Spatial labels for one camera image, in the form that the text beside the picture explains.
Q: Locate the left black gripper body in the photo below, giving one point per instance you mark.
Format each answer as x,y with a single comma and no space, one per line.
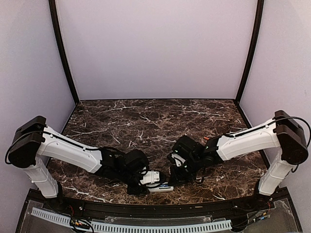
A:
126,177

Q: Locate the left black frame post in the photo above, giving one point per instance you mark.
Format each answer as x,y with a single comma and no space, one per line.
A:
61,50

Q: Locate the black frame post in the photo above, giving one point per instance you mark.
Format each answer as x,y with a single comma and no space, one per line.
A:
251,51
61,50

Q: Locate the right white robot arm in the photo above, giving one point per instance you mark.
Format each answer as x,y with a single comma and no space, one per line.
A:
281,132

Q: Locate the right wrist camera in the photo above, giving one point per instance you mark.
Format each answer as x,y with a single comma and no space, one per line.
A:
176,160

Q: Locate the right black frame post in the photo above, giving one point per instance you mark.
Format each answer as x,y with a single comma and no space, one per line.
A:
251,51

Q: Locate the white remote control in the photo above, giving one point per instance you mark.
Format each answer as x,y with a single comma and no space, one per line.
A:
158,190

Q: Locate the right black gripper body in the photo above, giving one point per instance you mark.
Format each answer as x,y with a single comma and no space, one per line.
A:
187,173

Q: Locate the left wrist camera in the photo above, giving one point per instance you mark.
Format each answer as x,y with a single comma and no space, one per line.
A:
151,177

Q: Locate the white slotted cable duct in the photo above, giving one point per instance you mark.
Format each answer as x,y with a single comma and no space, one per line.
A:
131,225

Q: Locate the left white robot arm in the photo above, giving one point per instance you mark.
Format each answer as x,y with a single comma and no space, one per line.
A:
35,139

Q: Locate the black front rail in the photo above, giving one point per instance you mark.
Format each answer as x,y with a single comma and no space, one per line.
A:
100,210

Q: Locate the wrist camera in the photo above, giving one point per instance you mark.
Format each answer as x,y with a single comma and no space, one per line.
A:
176,160
151,177

